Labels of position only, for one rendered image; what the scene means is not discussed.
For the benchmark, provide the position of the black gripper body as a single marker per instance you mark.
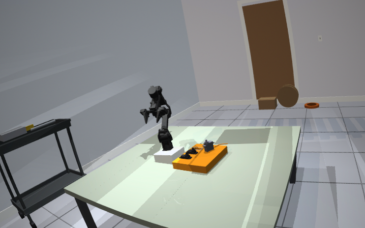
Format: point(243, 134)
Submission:
point(155, 106)

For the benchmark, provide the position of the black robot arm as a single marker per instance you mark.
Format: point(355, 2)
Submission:
point(164, 136)

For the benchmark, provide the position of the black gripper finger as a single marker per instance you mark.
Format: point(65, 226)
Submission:
point(146, 116)
point(159, 115)

